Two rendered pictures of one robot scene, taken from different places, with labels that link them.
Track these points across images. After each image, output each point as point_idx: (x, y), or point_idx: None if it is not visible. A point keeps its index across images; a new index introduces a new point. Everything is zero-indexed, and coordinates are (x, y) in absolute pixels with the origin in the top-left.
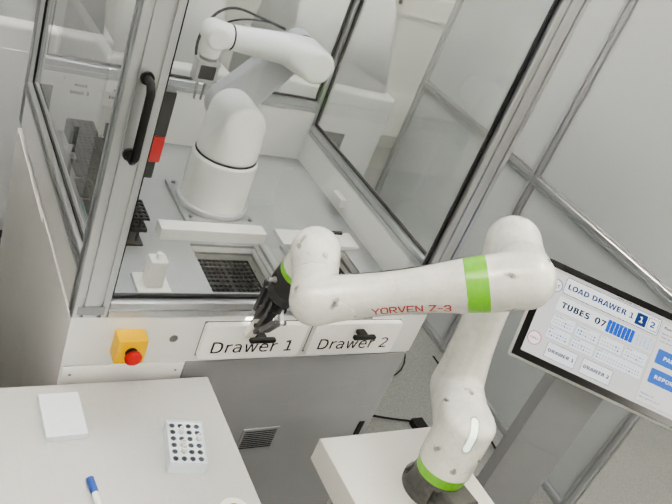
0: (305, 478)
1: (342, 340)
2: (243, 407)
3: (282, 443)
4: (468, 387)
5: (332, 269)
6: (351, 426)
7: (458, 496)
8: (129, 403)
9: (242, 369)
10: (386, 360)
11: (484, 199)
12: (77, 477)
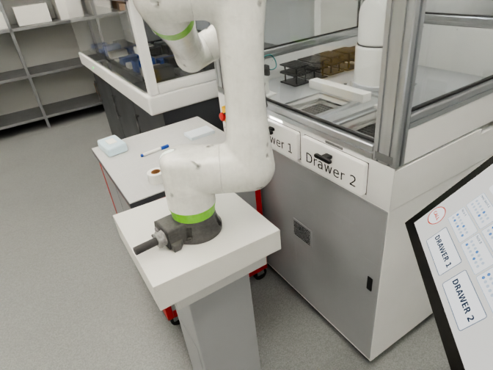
0: (343, 307)
1: (320, 161)
2: (287, 196)
3: (318, 251)
4: (215, 144)
5: (199, 35)
6: (362, 276)
7: (167, 220)
8: (220, 142)
9: (279, 161)
10: (370, 211)
11: (410, 8)
12: (169, 144)
